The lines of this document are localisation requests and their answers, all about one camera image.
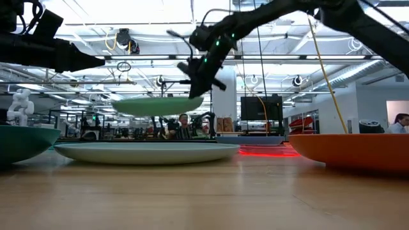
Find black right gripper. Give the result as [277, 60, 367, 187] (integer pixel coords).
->
[177, 27, 239, 99]

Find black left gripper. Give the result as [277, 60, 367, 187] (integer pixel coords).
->
[31, 33, 106, 73]

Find light green plastic plate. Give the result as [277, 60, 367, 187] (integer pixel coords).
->
[111, 96, 205, 117]

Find red transparent plate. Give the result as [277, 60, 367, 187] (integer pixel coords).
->
[238, 145, 301, 158]

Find dark green plastic plate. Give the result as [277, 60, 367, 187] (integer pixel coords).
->
[0, 125, 61, 165]

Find orange plastic plate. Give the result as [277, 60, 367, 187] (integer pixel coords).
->
[289, 133, 409, 175]

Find white building pillar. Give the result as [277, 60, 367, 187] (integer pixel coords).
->
[212, 65, 237, 134]

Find brown cardboard boxes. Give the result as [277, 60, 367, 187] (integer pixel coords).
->
[217, 117, 234, 133]

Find person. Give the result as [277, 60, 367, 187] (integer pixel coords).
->
[385, 113, 409, 134]
[174, 113, 194, 141]

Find black monitor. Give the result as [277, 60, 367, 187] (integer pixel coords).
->
[240, 95, 284, 121]

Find large pale mint plate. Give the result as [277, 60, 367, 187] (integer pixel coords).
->
[53, 142, 240, 165]

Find red storage bins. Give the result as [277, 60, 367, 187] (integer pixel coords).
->
[289, 116, 314, 135]

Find black round bin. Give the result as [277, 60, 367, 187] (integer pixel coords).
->
[359, 119, 385, 134]

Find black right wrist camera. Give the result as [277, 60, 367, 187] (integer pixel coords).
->
[189, 24, 213, 52]

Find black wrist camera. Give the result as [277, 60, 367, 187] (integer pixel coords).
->
[33, 8, 64, 40]
[189, 24, 213, 52]

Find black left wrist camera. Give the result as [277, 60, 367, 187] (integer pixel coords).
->
[33, 8, 64, 40]

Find black aluminium table frame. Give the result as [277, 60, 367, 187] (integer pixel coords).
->
[52, 138, 221, 144]

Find yellow hanging cable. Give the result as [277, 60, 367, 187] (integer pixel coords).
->
[307, 15, 349, 134]

